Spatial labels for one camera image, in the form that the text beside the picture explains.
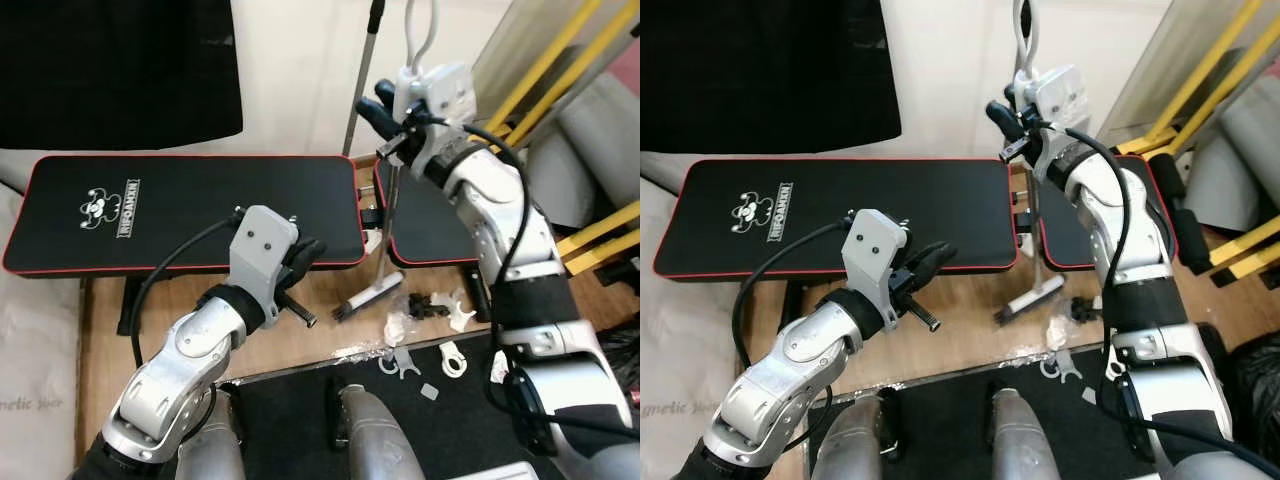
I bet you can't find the black floor mat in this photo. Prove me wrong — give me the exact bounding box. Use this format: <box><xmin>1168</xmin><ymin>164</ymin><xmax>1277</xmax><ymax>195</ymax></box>
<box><xmin>810</xmin><ymin>345</ymin><xmax>1201</xmax><ymax>480</ymax></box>
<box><xmin>215</xmin><ymin>335</ymin><xmax>601</xmax><ymax>480</ymax></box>

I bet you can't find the silver pole black grip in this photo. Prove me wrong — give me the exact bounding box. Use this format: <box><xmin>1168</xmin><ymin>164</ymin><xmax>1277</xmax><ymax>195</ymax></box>
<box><xmin>342</xmin><ymin>0</ymin><xmax>387</xmax><ymax>158</ymax></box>

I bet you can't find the long black bench pad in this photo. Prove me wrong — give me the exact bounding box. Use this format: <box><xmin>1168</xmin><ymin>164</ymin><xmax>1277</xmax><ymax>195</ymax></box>
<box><xmin>653</xmin><ymin>157</ymin><xmax>1020</xmax><ymax>280</ymax></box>
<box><xmin>3</xmin><ymin>153</ymin><xmax>367</xmax><ymax>277</ymax></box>

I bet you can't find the black foam leg roller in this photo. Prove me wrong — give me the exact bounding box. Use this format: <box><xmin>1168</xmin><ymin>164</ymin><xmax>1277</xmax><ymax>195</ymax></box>
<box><xmin>1148</xmin><ymin>150</ymin><xmax>1187</xmax><ymax>201</ymax></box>
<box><xmin>1168</xmin><ymin>205</ymin><xmax>1215</xmax><ymax>277</ymax></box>

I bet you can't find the grey folded mat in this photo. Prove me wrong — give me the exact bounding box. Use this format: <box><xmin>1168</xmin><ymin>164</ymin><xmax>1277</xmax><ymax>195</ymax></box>
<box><xmin>1185</xmin><ymin>75</ymin><xmax>1280</xmax><ymax>241</ymax></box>
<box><xmin>525</xmin><ymin>70</ymin><xmax>641</xmax><ymax>233</ymax></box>

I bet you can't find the robot right leg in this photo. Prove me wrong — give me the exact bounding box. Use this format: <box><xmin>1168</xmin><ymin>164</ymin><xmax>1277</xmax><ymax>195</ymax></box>
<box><xmin>333</xmin><ymin>383</ymin><xmax>433</xmax><ymax>480</ymax></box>
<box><xmin>988</xmin><ymin>385</ymin><xmax>1063</xmax><ymax>480</ymax></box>

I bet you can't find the white printed sheet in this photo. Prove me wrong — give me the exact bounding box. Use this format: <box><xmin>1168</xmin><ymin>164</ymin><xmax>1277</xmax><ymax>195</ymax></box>
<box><xmin>640</xmin><ymin>280</ymin><xmax>707</xmax><ymax>480</ymax></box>
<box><xmin>0</xmin><ymin>272</ymin><xmax>85</xmax><ymax>480</ymax></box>

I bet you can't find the black hanging cloth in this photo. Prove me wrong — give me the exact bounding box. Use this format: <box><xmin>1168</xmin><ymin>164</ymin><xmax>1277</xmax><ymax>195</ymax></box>
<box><xmin>640</xmin><ymin>0</ymin><xmax>902</xmax><ymax>155</ymax></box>
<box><xmin>0</xmin><ymin>0</ymin><xmax>244</xmax><ymax>151</ymax></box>

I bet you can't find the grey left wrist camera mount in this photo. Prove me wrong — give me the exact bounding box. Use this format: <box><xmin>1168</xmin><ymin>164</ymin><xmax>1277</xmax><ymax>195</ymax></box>
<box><xmin>843</xmin><ymin>208</ymin><xmax>909</xmax><ymax>306</ymax></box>
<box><xmin>228</xmin><ymin>205</ymin><xmax>301</xmax><ymax>301</ymax></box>

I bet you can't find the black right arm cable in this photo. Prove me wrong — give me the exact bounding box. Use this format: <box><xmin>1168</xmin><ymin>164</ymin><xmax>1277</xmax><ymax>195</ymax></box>
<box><xmin>1040</xmin><ymin>118</ymin><xmax>1280</xmax><ymax>451</ymax></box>
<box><xmin>405</xmin><ymin>112</ymin><xmax>641</xmax><ymax>446</ymax></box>

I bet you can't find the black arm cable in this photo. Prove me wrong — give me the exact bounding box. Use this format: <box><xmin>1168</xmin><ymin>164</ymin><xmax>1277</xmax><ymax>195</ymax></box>
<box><xmin>128</xmin><ymin>210</ymin><xmax>246</xmax><ymax>369</ymax></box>
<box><xmin>732</xmin><ymin>218</ymin><xmax>849</xmax><ymax>371</ymax></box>
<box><xmin>405</xmin><ymin>112</ymin><xmax>641</xmax><ymax>446</ymax></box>
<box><xmin>1040</xmin><ymin>118</ymin><xmax>1280</xmax><ymax>451</ymax></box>

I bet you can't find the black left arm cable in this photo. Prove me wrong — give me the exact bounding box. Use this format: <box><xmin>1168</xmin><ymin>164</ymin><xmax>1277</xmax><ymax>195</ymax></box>
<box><xmin>128</xmin><ymin>210</ymin><xmax>246</xmax><ymax>369</ymax></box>
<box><xmin>732</xmin><ymin>218</ymin><xmax>849</xmax><ymax>371</ymax></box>

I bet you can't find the black bench frame leg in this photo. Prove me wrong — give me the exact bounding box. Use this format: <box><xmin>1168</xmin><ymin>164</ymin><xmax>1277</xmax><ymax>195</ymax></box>
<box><xmin>117</xmin><ymin>275</ymin><xmax>153</xmax><ymax>337</ymax></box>

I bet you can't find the yellow steel tube frame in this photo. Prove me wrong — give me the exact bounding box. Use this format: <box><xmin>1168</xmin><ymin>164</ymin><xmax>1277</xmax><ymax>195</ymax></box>
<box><xmin>1120</xmin><ymin>0</ymin><xmax>1280</xmax><ymax>286</ymax></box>
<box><xmin>485</xmin><ymin>0</ymin><xmax>641</xmax><ymax>279</ymax></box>

